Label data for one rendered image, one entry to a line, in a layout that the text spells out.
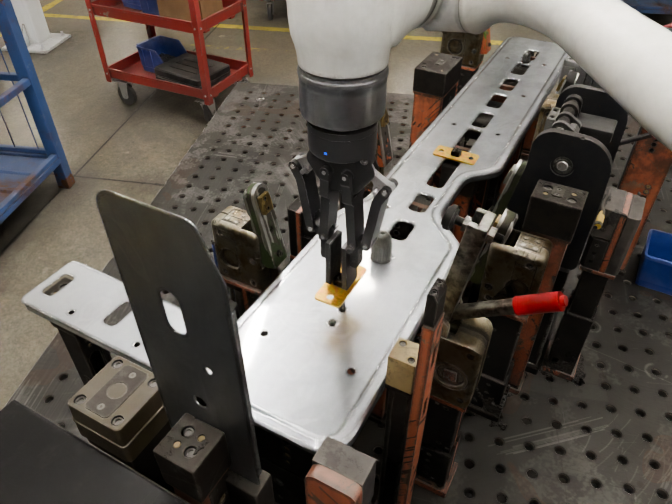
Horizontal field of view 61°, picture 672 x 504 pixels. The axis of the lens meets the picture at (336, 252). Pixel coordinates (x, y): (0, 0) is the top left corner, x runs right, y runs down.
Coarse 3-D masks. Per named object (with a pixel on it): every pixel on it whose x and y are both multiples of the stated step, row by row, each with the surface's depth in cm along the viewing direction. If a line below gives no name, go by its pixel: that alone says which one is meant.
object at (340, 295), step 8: (360, 272) 77; (336, 280) 75; (320, 288) 75; (328, 288) 75; (336, 288) 75; (352, 288) 75; (320, 296) 74; (336, 296) 74; (344, 296) 74; (328, 304) 73; (336, 304) 72
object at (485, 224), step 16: (448, 208) 60; (480, 208) 60; (448, 224) 60; (464, 224) 60; (480, 224) 58; (464, 240) 60; (480, 240) 59; (496, 240) 59; (464, 256) 61; (448, 272) 63; (464, 272) 62; (448, 288) 65; (464, 288) 66; (448, 304) 66; (448, 320) 68
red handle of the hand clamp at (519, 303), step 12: (492, 300) 66; (504, 300) 64; (516, 300) 63; (528, 300) 62; (540, 300) 61; (552, 300) 60; (564, 300) 60; (456, 312) 68; (468, 312) 67; (480, 312) 66; (492, 312) 65; (504, 312) 64; (516, 312) 63; (528, 312) 62; (540, 312) 61; (552, 312) 61
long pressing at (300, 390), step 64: (512, 64) 144; (448, 128) 118; (512, 128) 118; (448, 192) 100; (320, 256) 87; (448, 256) 87; (256, 320) 77; (320, 320) 77; (384, 320) 77; (256, 384) 69; (320, 384) 69; (384, 384) 69
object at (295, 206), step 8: (296, 200) 100; (288, 208) 99; (296, 208) 99; (288, 216) 100; (296, 216) 98; (288, 224) 101; (296, 224) 99; (304, 224) 99; (296, 232) 101; (304, 232) 100; (296, 240) 102; (304, 240) 101; (296, 248) 103
